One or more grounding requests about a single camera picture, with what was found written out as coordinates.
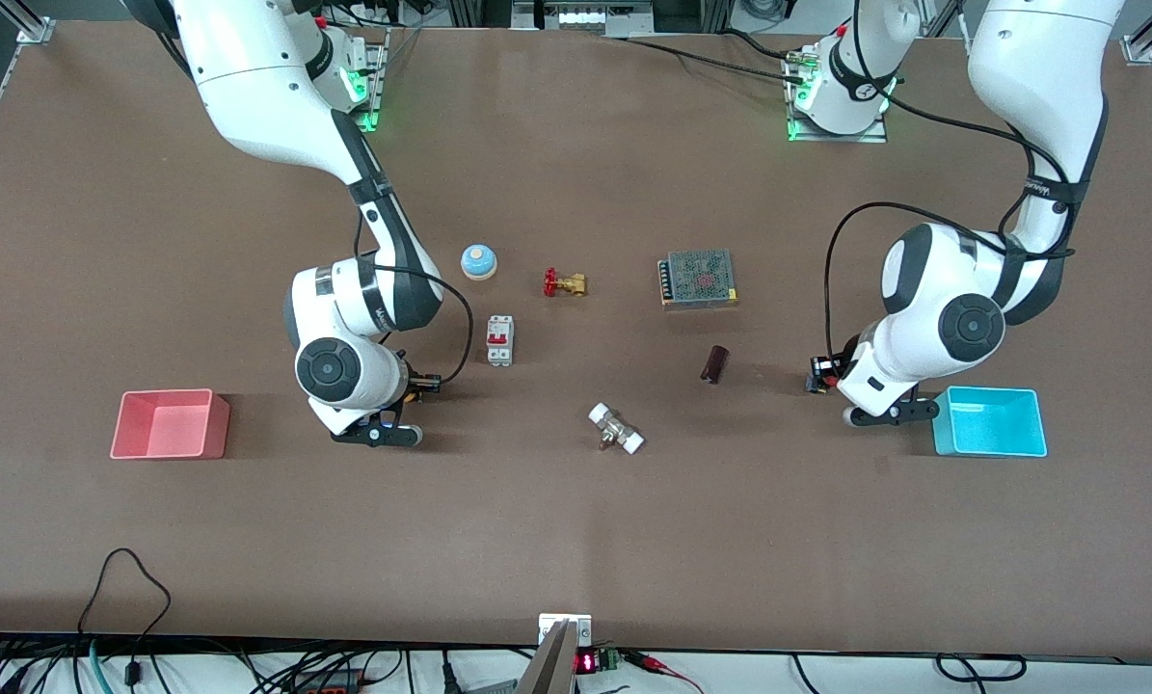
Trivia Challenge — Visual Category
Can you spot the cyan plastic bin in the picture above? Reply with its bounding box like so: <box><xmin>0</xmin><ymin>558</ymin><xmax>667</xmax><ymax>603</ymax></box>
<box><xmin>929</xmin><ymin>386</ymin><xmax>1048</xmax><ymax>458</ymax></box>

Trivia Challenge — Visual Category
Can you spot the pink plastic bin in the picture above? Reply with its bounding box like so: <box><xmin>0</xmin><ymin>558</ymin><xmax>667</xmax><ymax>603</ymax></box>
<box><xmin>110</xmin><ymin>388</ymin><xmax>231</xmax><ymax>461</ymax></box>

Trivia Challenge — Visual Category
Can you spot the white red circuit breaker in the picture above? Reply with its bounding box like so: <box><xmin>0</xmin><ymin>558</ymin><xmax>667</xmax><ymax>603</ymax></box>
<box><xmin>485</xmin><ymin>314</ymin><xmax>516</xmax><ymax>368</ymax></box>

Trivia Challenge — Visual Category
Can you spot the metal mesh power supply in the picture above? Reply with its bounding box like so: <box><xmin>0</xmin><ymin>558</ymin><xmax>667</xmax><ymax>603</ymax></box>
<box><xmin>657</xmin><ymin>249</ymin><xmax>740</xmax><ymax>310</ymax></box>

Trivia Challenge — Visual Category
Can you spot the white brass pipe fitting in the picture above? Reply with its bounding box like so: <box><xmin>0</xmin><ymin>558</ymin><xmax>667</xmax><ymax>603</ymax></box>
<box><xmin>587</xmin><ymin>402</ymin><xmax>646</xmax><ymax>456</ymax></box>

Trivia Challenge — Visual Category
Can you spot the grey metal bar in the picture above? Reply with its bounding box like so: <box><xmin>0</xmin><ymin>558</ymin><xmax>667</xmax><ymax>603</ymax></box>
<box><xmin>516</xmin><ymin>620</ymin><xmax>578</xmax><ymax>694</ymax></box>

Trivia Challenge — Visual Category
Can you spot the red alligator clip lead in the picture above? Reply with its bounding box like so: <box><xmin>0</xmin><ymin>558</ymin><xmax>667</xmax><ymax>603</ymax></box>
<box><xmin>622</xmin><ymin>651</ymin><xmax>707</xmax><ymax>694</ymax></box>

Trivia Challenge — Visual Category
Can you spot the grey metal device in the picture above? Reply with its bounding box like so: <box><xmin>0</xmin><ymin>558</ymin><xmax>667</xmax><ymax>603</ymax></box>
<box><xmin>511</xmin><ymin>0</ymin><xmax>656</xmax><ymax>40</ymax></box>

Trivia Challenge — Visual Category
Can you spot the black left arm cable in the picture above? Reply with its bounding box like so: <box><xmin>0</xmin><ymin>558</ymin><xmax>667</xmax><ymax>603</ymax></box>
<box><xmin>823</xmin><ymin>0</ymin><xmax>1078</xmax><ymax>360</ymax></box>

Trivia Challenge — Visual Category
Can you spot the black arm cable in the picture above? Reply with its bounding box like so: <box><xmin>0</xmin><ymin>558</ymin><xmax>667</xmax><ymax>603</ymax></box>
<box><xmin>823</xmin><ymin>0</ymin><xmax>1078</xmax><ymax>360</ymax></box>
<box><xmin>356</xmin><ymin>183</ymin><xmax>476</xmax><ymax>387</ymax></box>

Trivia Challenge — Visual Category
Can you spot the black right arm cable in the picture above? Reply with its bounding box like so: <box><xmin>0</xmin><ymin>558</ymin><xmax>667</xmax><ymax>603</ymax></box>
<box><xmin>356</xmin><ymin>183</ymin><xmax>476</xmax><ymax>387</ymax></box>

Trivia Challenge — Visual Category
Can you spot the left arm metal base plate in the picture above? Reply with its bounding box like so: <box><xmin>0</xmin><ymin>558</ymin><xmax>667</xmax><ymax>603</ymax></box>
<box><xmin>785</xmin><ymin>48</ymin><xmax>889</xmax><ymax>145</ymax></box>

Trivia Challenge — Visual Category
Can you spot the black looped thin cable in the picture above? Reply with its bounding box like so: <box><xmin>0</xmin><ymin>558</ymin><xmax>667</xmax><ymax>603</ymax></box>
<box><xmin>76</xmin><ymin>547</ymin><xmax>173</xmax><ymax>687</ymax></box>

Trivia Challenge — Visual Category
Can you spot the black coiled cable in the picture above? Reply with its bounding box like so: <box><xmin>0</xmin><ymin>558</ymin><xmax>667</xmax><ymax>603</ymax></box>
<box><xmin>934</xmin><ymin>654</ymin><xmax>1028</xmax><ymax>683</ymax></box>

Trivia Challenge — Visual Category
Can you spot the white table edge bracket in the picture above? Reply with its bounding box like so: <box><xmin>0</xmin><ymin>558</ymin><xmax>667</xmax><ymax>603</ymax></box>
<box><xmin>538</xmin><ymin>613</ymin><xmax>594</xmax><ymax>648</ymax></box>

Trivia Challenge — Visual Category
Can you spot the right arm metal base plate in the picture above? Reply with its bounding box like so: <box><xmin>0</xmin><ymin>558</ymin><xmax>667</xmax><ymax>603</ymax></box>
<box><xmin>330</xmin><ymin>27</ymin><xmax>389</xmax><ymax>134</ymax></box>

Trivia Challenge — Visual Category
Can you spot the black cable on table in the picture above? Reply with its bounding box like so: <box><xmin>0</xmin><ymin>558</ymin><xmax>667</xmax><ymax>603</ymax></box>
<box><xmin>600</xmin><ymin>34</ymin><xmax>813</xmax><ymax>86</ymax></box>

